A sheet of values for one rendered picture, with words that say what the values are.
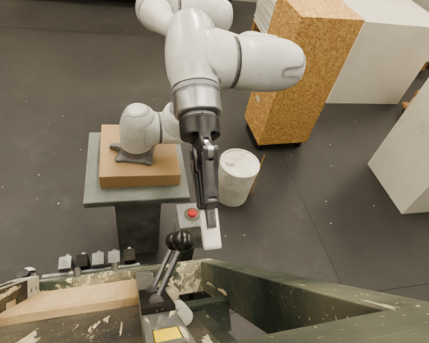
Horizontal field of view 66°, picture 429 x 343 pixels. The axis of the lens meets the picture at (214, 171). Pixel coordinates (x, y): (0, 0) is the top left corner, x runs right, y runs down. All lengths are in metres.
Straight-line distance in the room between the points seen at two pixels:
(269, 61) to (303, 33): 1.86
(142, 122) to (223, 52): 0.93
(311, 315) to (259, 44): 0.48
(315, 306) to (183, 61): 0.45
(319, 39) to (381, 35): 1.42
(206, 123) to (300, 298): 0.32
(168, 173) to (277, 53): 1.07
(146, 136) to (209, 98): 0.99
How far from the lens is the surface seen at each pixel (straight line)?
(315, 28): 2.55
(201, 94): 0.59
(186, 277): 1.28
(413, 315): 0.19
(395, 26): 3.98
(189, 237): 0.56
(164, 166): 1.66
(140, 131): 1.53
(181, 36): 0.63
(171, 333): 0.42
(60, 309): 0.87
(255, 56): 0.65
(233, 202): 2.55
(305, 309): 0.56
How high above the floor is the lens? 2.03
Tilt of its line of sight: 46 degrees down
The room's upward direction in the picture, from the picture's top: 13 degrees clockwise
